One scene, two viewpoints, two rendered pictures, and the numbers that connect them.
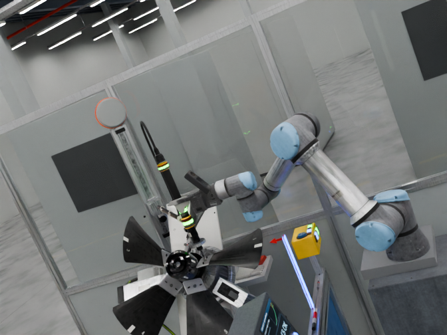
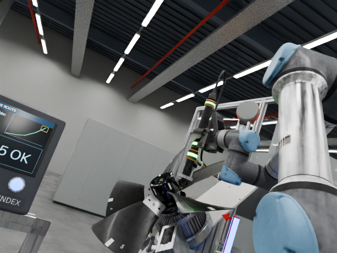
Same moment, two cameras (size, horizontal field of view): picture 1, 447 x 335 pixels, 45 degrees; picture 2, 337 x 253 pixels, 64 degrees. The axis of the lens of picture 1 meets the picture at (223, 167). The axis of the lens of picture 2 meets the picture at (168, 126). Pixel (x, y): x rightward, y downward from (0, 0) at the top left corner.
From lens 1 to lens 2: 1.48 m
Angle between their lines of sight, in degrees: 51
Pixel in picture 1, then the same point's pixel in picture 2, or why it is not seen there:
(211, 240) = (216, 213)
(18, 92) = not seen: hidden behind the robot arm
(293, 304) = not seen: outside the picture
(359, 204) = (300, 168)
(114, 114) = (247, 112)
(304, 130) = (313, 57)
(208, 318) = (128, 226)
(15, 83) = not seen: hidden behind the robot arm
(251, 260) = (188, 208)
